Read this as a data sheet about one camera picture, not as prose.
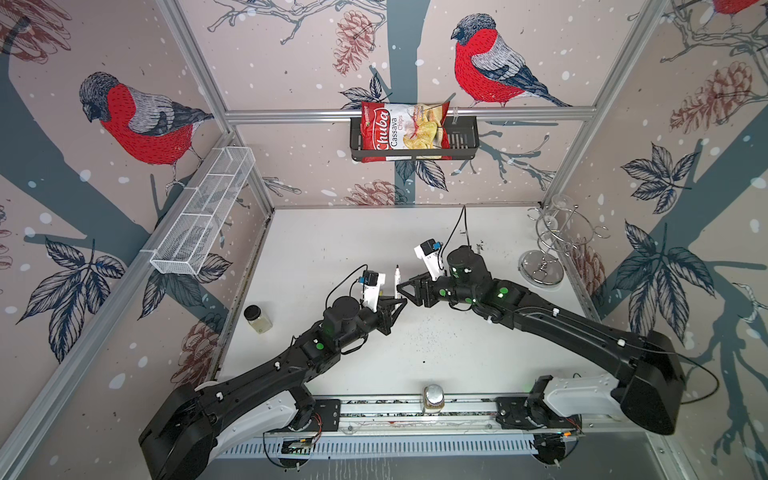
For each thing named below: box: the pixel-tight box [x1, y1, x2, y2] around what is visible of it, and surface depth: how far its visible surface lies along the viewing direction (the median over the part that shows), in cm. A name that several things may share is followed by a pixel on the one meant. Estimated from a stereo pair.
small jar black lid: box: [243, 304, 262, 321], surface depth 84 cm
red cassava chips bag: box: [360, 101, 452, 163], surface depth 90 cm
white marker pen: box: [394, 264, 401, 300], surface depth 73 cm
